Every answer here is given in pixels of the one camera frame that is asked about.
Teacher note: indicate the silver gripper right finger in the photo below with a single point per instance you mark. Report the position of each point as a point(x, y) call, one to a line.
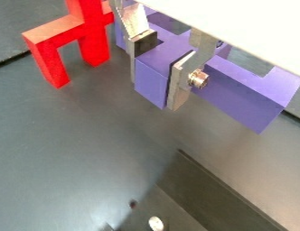
point(186, 72)

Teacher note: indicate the red comb-shaped block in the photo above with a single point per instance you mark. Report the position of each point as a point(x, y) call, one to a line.
point(84, 25)

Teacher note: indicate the purple comb-shaped block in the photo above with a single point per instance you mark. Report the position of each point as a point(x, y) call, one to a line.
point(251, 98)

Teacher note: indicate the black angle bracket fixture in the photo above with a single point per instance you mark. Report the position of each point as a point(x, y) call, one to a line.
point(190, 200)

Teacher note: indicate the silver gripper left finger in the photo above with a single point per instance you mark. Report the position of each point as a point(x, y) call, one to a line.
point(140, 37)

